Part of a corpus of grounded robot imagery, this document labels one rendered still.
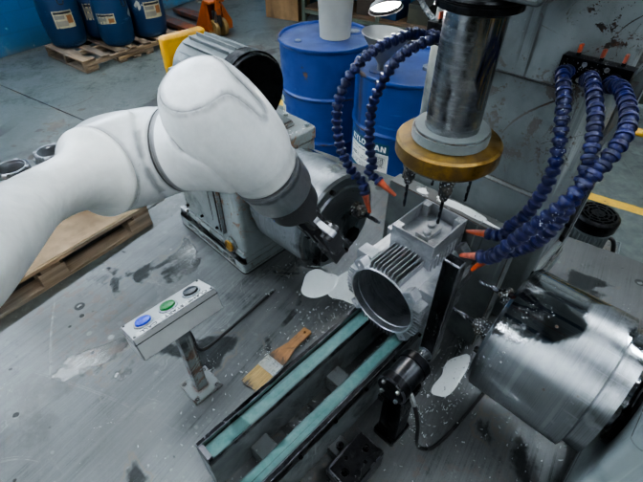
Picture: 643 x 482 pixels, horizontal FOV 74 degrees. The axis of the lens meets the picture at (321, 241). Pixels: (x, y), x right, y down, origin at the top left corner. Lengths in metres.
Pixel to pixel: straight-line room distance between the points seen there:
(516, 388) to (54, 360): 1.01
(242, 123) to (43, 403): 0.89
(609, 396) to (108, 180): 0.72
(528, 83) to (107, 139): 0.71
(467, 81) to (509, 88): 0.24
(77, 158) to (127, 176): 0.05
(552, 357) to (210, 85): 0.61
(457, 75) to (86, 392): 0.99
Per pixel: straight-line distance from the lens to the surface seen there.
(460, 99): 0.71
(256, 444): 0.93
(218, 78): 0.43
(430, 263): 0.86
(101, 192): 0.50
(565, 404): 0.77
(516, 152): 0.97
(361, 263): 0.87
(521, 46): 0.90
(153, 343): 0.84
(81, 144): 0.51
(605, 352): 0.77
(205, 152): 0.44
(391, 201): 1.02
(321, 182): 0.95
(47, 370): 1.23
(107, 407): 1.11
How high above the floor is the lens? 1.70
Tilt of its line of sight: 42 degrees down
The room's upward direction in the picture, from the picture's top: straight up
